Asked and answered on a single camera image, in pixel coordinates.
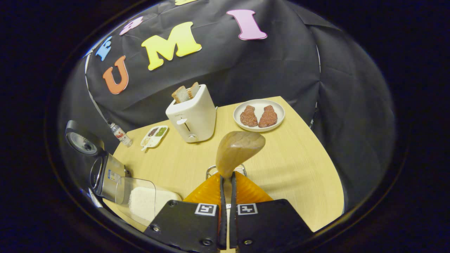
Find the dark grey rice cooker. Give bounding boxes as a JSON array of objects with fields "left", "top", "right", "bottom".
[{"left": 65, "top": 119, "right": 132, "bottom": 205}]

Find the metal wire chopstick holder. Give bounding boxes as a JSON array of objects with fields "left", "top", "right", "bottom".
[{"left": 206, "top": 164, "right": 248, "bottom": 180}]

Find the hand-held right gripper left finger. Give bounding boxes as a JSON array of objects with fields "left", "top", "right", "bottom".
[{"left": 144, "top": 171, "right": 227, "bottom": 252}]

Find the white toaster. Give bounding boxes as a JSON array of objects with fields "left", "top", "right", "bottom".
[{"left": 166, "top": 84, "right": 217, "bottom": 143}]

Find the clear plastic rice box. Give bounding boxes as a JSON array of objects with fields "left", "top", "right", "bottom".
[{"left": 115, "top": 177, "right": 182, "bottom": 227}]

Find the white round plate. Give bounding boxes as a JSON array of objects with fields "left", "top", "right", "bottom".
[{"left": 233, "top": 99, "right": 285, "bottom": 132}]

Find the wooden spoon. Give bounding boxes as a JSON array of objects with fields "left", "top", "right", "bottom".
[{"left": 216, "top": 131, "right": 266, "bottom": 179}]

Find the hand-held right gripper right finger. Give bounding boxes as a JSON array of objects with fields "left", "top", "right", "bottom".
[{"left": 229, "top": 171, "right": 314, "bottom": 253}]

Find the small clear seasoning bottle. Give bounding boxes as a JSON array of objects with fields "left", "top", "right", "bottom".
[{"left": 110, "top": 122, "right": 133, "bottom": 147}]

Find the brown meat piece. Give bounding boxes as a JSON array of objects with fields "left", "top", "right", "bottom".
[
  {"left": 240, "top": 105, "right": 258, "bottom": 127},
  {"left": 258, "top": 105, "right": 278, "bottom": 128}
]

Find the white divided condiment dish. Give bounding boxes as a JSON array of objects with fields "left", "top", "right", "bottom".
[{"left": 140, "top": 125, "right": 169, "bottom": 151}]

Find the white rice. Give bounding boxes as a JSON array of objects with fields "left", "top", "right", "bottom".
[{"left": 128, "top": 187, "right": 181, "bottom": 222}]

